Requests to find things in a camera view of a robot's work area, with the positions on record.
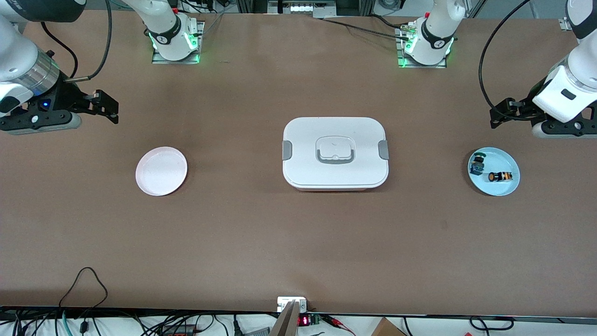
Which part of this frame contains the light blue round plate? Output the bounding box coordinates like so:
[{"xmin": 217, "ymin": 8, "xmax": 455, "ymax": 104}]
[{"xmin": 467, "ymin": 147, "xmax": 521, "ymax": 196}]

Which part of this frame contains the pink round plate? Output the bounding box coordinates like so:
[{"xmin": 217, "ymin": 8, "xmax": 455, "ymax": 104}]
[{"xmin": 135, "ymin": 147, "xmax": 188, "ymax": 196}]

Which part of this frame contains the white lunch box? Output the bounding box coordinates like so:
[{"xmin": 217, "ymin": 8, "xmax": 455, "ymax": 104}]
[{"xmin": 282, "ymin": 117, "xmax": 389, "ymax": 192}]

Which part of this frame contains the aluminium rack with white strip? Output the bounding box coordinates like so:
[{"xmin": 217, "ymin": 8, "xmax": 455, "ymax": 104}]
[{"xmin": 268, "ymin": 0, "xmax": 336, "ymax": 18}]

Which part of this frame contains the brown cardboard piece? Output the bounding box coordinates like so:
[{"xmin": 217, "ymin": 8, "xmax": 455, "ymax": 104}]
[{"xmin": 371, "ymin": 317, "xmax": 407, "ymax": 336}]

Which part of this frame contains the small white box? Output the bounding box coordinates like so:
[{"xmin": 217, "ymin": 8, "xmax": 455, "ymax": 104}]
[{"xmin": 277, "ymin": 296, "xmax": 308, "ymax": 313}]

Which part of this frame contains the red test lead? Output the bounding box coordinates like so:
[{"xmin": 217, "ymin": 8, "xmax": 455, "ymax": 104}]
[{"xmin": 324, "ymin": 315, "xmax": 357, "ymax": 336}]

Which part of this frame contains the grey aluminium beam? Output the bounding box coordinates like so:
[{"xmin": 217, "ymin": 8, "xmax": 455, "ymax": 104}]
[{"xmin": 270, "ymin": 300, "xmax": 300, "ymax": 336}]

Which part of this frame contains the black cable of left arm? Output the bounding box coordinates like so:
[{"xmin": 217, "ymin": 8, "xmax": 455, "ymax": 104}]
[{"xmin": 479, "ymin": 0, "xmax": 535, "ymax": 122}]

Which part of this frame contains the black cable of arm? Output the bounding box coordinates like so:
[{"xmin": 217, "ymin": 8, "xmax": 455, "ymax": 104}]
[
  {"xmin": 40, "ymin": 21, "xmax": 79, "ymax": 79},
  {"xmin": 64, "ymin": 0, "xmax": 114, "ymax": 84},
  {"xmin": 479, "ymin": 0, "xmax": 535, "ymax": 122}
]

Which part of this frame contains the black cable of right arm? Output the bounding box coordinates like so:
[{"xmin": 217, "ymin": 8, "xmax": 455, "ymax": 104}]
[
  {"xmin": 40, "ymin": 21, "xmax": 79, "ymax": 79},
  {"xmin": 64, "ymin": 0, "xmax": 114, "ymax": 84}
]

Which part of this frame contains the green blue push-button switch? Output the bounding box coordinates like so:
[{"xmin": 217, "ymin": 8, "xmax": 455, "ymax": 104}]
[{"xmin": 469, "ymin": 152, "xmax": 486, "ymax": 176}]

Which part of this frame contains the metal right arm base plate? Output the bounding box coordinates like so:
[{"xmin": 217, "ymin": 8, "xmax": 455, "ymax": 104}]
[{"xmin": 152, "ymin": 21, "xmax": 205, "ymax": 65}]

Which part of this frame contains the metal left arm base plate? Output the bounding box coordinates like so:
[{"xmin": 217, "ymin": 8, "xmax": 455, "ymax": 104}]
[{"xmin": 396, "ymin": 26, "xmax": 448, "ymax": 69}]

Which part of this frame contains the thin black looped cable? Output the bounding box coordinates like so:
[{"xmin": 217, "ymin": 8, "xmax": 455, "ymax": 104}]
[{"xmin": 58, "ymin": 267, "xmax": 109, "ymax": 308}]

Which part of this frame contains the long black table cable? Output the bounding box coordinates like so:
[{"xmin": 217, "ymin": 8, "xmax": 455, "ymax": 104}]
[{"xmin": 317, "ymin": 18, "xmax": 411, "ymax": 40}]

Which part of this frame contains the black coiled cable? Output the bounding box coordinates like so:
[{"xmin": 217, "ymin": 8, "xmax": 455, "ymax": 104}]
[{"xmin": 469, "ymin": 316, "xmax": 514, "ymax": 332}]

